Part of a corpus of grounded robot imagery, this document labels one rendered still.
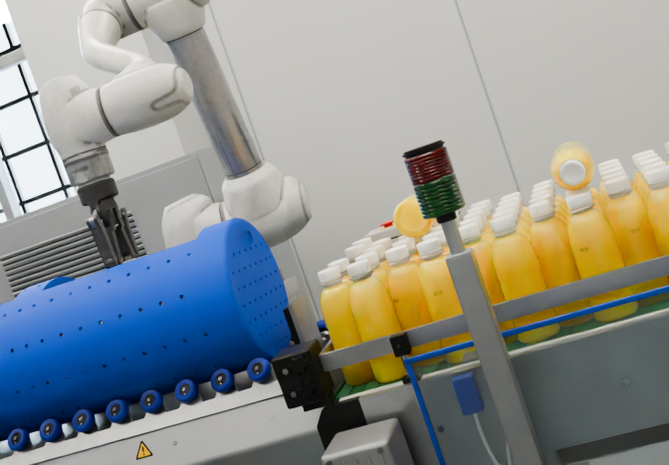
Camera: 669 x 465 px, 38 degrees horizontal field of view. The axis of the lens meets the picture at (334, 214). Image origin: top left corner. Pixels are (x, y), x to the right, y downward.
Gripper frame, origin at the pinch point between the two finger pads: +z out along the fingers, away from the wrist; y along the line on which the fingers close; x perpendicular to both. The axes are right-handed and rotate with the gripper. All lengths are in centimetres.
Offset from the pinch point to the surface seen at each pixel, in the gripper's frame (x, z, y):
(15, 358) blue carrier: -20.6, 6.5, 14.2
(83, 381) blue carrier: -9.2, 14.5, 13.5
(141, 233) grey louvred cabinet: -72, -4, -160
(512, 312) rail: 72, 22, 21
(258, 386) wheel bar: 22.5, 25.0, 11.0
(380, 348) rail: 49, 22, 21
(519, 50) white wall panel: 76, -25, -270
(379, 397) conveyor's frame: 47, 29, 23
